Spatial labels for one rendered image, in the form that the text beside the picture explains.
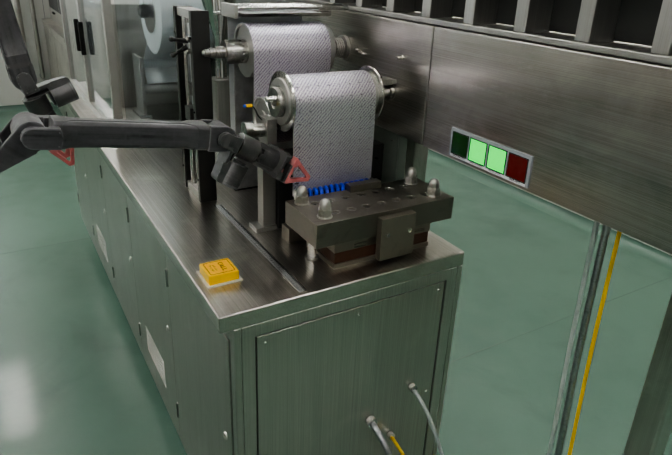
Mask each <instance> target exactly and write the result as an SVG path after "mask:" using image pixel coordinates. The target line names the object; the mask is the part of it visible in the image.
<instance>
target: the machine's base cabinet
mask: <svg viewBox="0 0 672 455"><path fill-rule="evenodd" d="M74 157H75V164H74V167H75V174H76V182H77V189H78V193H77V195H78V202H79V203H80V210H81V217H82V219H83V221H84V223H85V226H86V228H87V230H88V232H89V235H90V237H91V239H92V241H93V244H94V246H95V248H96V250H97V253H98V255H99V257H100V259H101V262H102V264H103V266H104V268H105V271H106V273H107V275H108V277H109V280H110V282H111V284H112V286H113V289H114V291H115V293H116V295H117V298H118V300H119V302H120V304H121V307H122V309H123V311H124V313H125V316H126V318H127V320H128V322H129V325H130V327H131V329H132V331H133V334H134V336H135V338H136V340H137V343H138V345H139V347H140V349H141V352H142V354H143V356H144V358H145V361H146V363H147V365H148V367H149V370H150V372H151V374H152V376H153V379H154V381H155V383H156V385H157V388H158V390H159V392H160V394H161V397H162V399H163V401H164V403H165V406H166V408H167V410H168V412H169V415H170V417H171V419H172V421H173V424H174V426H175V428H176V430H177V433H178V435H179V437H180V439H181V442H182V444H183V446H184V448H185V451H186V453H187V455H386V453H385V451H384V449H383V447H382V445H381V443H380V442H379V440H378V438H377V436H376V435H375V433H374V431H373V430H372V428H369V427H368V426H367V424H366V419H367V418H368V417H369V416H374V417H375V418H376V419H377V425H378V427H379V429H380V430H381V432H382V434H383V435H384V437H385V439H386V441H387V443H388V445H389V447H390V449H391V451H392V453H393V455H401V453H400V452H399V450H398V449H397V447H396V446H395V444H394V443H393V441H392V440H389V439H388V438H387V436H386V435H387V433H388V432H389V431H393V433H394V434H395V440H396V441H397V443H398V444H399V446H400V447H401V449H402V450H403V452H404V454H405V455H436V453H437V444H436V440H435V437H434V434H433V432H432V429H431V426H430V424H429V421H428V419H427V416H426V414H425V412H424V410H423V408H422V406H421V404H420V402H419V400H418V399H417V397H416V396H415V394H414V393H412V392H411V391H410V390H409V389H408V386H409V385H410V384H411V383H415V384H416V385H417V386H418V388H417V391H418V393H419V394H420V396H421V397H422V399H423V401H424V403H425V405H426V407H427V409H428V411H429V413H430V415H431V417H432V420H433V423H434V425H435V428H436V431H437V434H438V436H439V431H440V424H441V417H442V410H443V403H444V396H445V388H446V381H447V374H448V367H449V360H450V352H451V345H452V338H453V331H454V324H455V316H456V309H457V302H458V295H459V288H460V281H461V273H462V265H460V266H457V267H453V268H450V269H446V270H443V271H439V272H436V273H432V274H429V275H425V276H422V277H418V278H415V279H411V280H408V281H404V282H401V283H397V284H394V285H390V286H387V287H383V288H380V289H376V290H373V291H369V292H366V293H362V294H359V295H355V296H352V297H348V298H345V299H341V300H338V301H334V302H331V303H327V304H324V305H320V306H317V307H313V308H310V309H306V310H303V311H299V312H296V313H292V314H289V315H285V316H282V317H278V318H275V319H271V320H268V321H264V322H260V323H257V324H253V325H250V326H246V327H243V328H239V329H236V330H232V331H229V332H225V333H222V334H219V333H218V331H217V330H216V328H215V327H214V325H213V324H212V322H211V321H210V319H209V318H208V316H207V315H206V313H205V312H204V310H203V308H202V307H201V305H200V304H199V302H198V301H197V299H196V298H195V296H194V295H193V293H192V292H191V290H190V289H189V287H188V286H187V284H186V283H185V281H184V280H183V278H182V277H181V275H180V274H179V272H178V271H177V269H176V268H175V266H174V265H173V263H172V262H171V260H170V259H169V257H168V256H167V254H166V253H165V251H164V250H163V248H162V247H161V245H160V244H159V242H158V241H157V239H156V238H155V236H154V235H153V233H152V232H151V230H150V229H149V227H148V226H147V224H146V223H145V221H144V220H143V218H142V217H141V215H140V214H139V212H138V211H137V209H136V208H135V206H134V205H133V203H132V202H131V200H130V199H129V197H128V196H127V194H126V193H125V191H124V190H123V188H122V187H121V185H120V183H119V182H118V180H117V179H116V177H115V176H114V174H113V173H112V171H111V170H110V168H109V167H108V165H107V164H106V162H105V161H104V159H103V158H102V156H101V155H100V153H99V152H98V150H97V149H96V148H74Z"/></svg>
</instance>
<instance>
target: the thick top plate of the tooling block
mask: <svg viewBox="0 0 672 455"><path fill-rule="evenodd" d="M404 181H405V179H403V180H398V181H392V182H387V183H381V187H379V188H373V189H368V190H363V191H357V192H352V193H350V192H349V191H347V190H342V191H337V192H331V193H326V194H320V195H315V196H309V197H308V201H309V204H308V205H306V206H298V205H296V204H294V201H295V200H294V199H293V200H287V201H285V223H286V224H287V225H288V226H289V227H291V228H292V229H293V230H294V231H295V232H296V233H298V234H299V235H300V236H301V237H302V238H303V239H305V240H306V241H307V242H308V243H309V244H310V245H312V246H313V247H314V248H315V249H320V248H324V247H329V246H333V245H337V244H342V243H346V242H350V241H355V240H359V239H363V238H368V237H372V236H376V235H377V223H378V217H380V216H384V215H389V214H394V213H398V212H403V211H408V210H413V211H415V212H416V221H415V226H420V225H424V224H428V223H433V222H437V221H441V220H446V219H450V218H451V216H452V208H453V200H454V197H453V196H451V195H449V194H447V193H445V192H443V191H441V190H440V197H429V196H427V195H426V192H427V188H428V186H429V184H428V183H426V182H424V181H422V180H420V179H418V178H417V182H418V183H417V184H416V185H407V184H405V183H404ZM324 198H327V199H328V200H329V201H330V203H331V214H332V215H333V217H332V219H329V220H321V219H318V218H317V214H318V207H319V203H320V201H321V200H322V199H324Z"/></svg>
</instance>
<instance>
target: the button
mask: <svg viewBox="0 0 672 455"><path fill-rule="evenodd" d="M199 267H200V273H201V275H202V276H203V277H204V279H205V280H206V282H207V283H208V284H209V286H211V285H215V284H219V283H224V282H228V281H232V280H236V279H239V270H238V269H237V268H236V267H235V266H234V264H233V263H232V262H231V261H230V260H229V259H228V258H225V259H220V260H215V261H211V262H206V263H202V264H200V265H199Z"/></svg>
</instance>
